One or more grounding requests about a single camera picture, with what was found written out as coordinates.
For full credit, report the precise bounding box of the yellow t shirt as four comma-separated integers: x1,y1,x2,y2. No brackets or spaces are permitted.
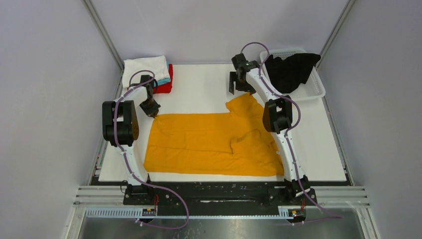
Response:
144,94,284,177

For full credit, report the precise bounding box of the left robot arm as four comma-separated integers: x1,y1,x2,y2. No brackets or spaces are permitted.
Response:
102,86,160,205

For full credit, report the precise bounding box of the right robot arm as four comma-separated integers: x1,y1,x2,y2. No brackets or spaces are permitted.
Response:
228,68,311,205

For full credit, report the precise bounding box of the red folded t shirt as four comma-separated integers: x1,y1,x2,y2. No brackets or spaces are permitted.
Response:
153,64,174,94

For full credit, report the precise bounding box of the teal folded t shirt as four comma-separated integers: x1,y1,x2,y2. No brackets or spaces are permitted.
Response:
155,61,171,86

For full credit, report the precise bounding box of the white folded t shirt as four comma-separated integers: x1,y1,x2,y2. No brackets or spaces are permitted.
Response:
122,55,169,88

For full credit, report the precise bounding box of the black t shirt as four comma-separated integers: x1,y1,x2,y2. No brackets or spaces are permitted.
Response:
265,53,321,94

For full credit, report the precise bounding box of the white plastic basket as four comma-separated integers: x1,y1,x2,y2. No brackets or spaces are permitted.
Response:
269,48,325,102

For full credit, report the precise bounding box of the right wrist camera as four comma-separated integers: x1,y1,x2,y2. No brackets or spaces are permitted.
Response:
231,53,260,72

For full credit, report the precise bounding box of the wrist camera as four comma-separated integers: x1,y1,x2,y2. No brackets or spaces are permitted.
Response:
139,75,158,89
231,53,260,72

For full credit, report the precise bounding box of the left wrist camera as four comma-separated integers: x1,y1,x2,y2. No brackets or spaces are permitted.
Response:
139,75,158,89

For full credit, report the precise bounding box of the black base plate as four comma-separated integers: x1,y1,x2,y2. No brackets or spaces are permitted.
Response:
90,176,351,218

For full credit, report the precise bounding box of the right aluminium frame post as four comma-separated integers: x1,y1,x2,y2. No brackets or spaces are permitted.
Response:
316,0,357,69

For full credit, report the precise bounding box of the white slotted cable duct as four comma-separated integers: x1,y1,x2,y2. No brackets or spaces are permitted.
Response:
86,207,299,220

